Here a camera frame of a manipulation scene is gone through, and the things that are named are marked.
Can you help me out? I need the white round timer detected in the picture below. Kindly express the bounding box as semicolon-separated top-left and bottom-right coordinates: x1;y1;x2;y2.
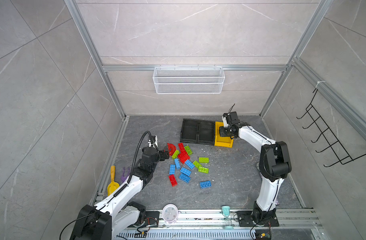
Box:
162;204;179;224

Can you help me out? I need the right black storage bin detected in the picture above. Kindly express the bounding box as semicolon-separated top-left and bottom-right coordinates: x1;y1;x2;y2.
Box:
197;121;215;146

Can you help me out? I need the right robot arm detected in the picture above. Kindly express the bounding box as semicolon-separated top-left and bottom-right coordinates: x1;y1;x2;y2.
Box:
219;112;292;225

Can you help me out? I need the teal hourglass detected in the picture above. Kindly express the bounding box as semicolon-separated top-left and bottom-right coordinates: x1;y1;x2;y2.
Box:
221;206;234;230

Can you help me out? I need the white wire mesh basket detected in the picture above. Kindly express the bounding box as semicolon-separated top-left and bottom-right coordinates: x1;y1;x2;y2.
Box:
153;67;225;95

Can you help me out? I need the blue lego thin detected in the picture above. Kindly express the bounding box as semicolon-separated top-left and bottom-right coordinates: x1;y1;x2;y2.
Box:
175;158;181;170

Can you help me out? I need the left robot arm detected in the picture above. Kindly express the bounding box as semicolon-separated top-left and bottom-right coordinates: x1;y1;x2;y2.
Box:
70;146;170;240

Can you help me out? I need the yellow storage bin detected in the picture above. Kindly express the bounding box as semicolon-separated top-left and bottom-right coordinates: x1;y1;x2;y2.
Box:
214;122;234;148

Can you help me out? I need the red lego brick stack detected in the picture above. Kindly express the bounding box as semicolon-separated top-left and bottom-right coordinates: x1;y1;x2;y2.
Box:
178;143;190;164

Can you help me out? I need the red lego brick lower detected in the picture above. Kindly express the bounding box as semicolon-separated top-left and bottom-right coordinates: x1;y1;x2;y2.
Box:
169;175;178;187

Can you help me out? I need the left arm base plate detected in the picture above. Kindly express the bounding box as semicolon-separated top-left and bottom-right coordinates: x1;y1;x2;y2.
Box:
131;211;160;228

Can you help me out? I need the yellow toy shovel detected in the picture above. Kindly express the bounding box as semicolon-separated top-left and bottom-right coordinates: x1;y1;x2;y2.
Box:
107;166;120;196

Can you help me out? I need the red arch lego piece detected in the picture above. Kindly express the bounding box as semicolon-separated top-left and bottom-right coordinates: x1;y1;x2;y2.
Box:
167;143;177;157

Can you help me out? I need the purple toy tool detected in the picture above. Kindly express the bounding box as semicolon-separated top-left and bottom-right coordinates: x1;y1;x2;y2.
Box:
121;167;131;183

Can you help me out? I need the green lego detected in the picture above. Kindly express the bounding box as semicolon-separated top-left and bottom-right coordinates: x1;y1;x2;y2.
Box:
172;150;180;159
198;167;209;174
184;145;193;156
193;161;202;168
199;157;209;164

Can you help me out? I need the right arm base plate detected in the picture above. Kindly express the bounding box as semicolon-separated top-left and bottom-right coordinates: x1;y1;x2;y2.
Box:
236;211;279;227

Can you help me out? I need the green lego beside arch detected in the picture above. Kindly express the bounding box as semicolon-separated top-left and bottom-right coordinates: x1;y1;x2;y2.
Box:
172;150;180;159

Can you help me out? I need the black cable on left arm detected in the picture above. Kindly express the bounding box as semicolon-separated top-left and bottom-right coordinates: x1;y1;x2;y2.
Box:
127;130;155;184

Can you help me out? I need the black wire hook rack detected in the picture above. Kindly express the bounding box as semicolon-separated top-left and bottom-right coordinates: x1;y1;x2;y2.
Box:
296;89;366;168

